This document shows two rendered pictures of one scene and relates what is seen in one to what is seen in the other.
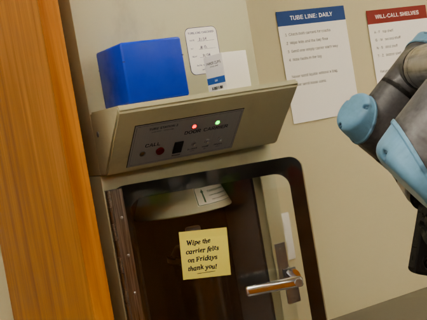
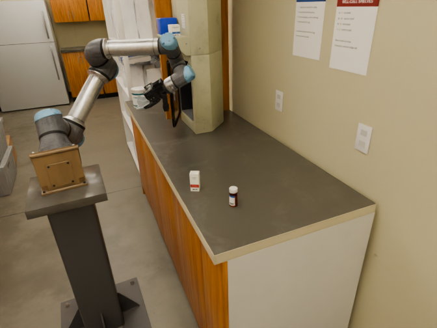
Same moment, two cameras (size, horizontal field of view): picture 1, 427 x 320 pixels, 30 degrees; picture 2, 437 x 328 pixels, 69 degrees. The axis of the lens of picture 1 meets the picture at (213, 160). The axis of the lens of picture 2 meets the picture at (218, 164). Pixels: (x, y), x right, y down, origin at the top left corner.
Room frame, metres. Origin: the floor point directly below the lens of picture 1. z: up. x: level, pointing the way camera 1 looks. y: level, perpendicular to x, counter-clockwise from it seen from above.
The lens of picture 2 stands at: (1.75, -1.93, 1.67)
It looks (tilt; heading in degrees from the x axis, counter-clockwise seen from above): 27 degrees down; 97
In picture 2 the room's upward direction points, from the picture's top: 2 degrees counter-clockwise
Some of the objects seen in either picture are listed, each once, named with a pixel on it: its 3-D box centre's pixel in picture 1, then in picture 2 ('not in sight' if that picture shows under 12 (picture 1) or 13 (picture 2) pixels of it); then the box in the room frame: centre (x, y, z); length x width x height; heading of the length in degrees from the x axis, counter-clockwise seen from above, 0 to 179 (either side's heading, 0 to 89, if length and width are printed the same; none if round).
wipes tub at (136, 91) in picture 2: not in sight; (140, 97); (0.85, 0.50, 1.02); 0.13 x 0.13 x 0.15
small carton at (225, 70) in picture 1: (227, 72); (173, 30); (1.30, -0.05, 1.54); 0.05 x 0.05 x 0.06; 36
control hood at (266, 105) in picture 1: (201, 126); (172, 44); (1.27, 0.01, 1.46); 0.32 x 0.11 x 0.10; 119
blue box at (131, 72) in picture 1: (142, 73); (167, 26); (1.23, 0.09, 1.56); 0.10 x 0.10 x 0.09; 29
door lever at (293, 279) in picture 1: (274, 283); not in sight; (1.23, -0.06, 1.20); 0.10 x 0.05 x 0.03; 95
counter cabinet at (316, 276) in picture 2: not in sight; (209, 198); (1.46, -0.08, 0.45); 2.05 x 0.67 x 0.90; 119
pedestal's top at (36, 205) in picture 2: not in sight; (67, 188); (0.90, -0.75, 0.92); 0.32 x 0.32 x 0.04; 31
